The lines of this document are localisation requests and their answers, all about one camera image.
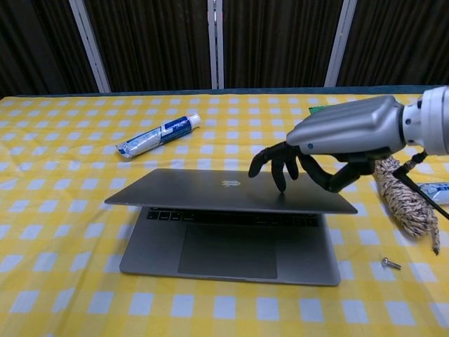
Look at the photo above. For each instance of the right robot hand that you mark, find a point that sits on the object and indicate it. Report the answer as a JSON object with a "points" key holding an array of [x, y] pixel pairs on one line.
{"points": [[350, 130]]}

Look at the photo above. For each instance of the silver laptop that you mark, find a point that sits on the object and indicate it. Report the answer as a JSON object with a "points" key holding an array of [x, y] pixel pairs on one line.
{"points": [[210, 189]]}

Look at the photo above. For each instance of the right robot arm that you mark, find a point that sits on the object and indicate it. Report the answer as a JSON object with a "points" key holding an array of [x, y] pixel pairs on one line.
{"points": [[435, 119]]}

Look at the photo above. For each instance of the green foil packet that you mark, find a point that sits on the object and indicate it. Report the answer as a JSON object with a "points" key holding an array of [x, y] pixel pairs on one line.
{"points": [[317, 109]]}

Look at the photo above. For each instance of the toothpaste tube with red logo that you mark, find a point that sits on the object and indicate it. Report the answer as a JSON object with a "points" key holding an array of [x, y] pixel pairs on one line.
{"points": [[436, 192]]}

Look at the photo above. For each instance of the small silver screw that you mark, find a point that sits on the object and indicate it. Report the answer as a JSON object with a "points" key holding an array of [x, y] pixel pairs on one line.
{"points": [[390, 263]]}

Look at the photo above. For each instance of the crumpled blue white toothpaste tube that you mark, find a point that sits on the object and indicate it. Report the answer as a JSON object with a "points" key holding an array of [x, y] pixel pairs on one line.
{"points": [[154, 137]]}

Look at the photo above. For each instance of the yellow white checkered tablecloth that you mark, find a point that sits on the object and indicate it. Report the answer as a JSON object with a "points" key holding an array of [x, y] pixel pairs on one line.
{"points": [[70, 298]]}

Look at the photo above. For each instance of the white partition frame post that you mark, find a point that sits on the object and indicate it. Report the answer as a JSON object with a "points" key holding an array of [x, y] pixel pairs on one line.
{"points": [[215, 45], [90, 45], [340, 45]]}

